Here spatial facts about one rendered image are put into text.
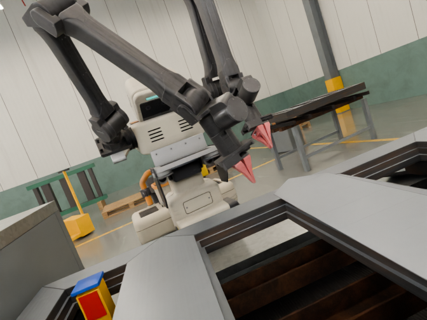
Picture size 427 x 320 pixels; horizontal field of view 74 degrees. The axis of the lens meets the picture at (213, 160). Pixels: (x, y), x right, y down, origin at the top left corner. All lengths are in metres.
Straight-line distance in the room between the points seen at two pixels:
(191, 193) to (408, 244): 0.82
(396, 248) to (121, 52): 0.64
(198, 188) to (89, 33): 0.70
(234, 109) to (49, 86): 10.28
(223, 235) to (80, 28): 0.60
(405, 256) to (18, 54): 11.09
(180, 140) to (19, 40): 10.37
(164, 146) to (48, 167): 9.53
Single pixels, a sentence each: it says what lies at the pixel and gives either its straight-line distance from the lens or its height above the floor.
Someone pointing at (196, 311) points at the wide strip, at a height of 0.87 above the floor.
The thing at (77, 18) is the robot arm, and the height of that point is 1.44.
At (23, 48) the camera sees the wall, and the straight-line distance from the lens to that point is 11.23.
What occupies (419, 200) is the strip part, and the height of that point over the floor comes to 0.87.
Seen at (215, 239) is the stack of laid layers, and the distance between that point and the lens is 0.77.
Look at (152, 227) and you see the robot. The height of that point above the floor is 0.76.
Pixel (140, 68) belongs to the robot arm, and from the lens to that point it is 0.69.
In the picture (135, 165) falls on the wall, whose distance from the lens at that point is 10.41.
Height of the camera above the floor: 1.13
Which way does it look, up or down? 7 degrees down
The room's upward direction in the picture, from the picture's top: 20 degrees counter-clockwise
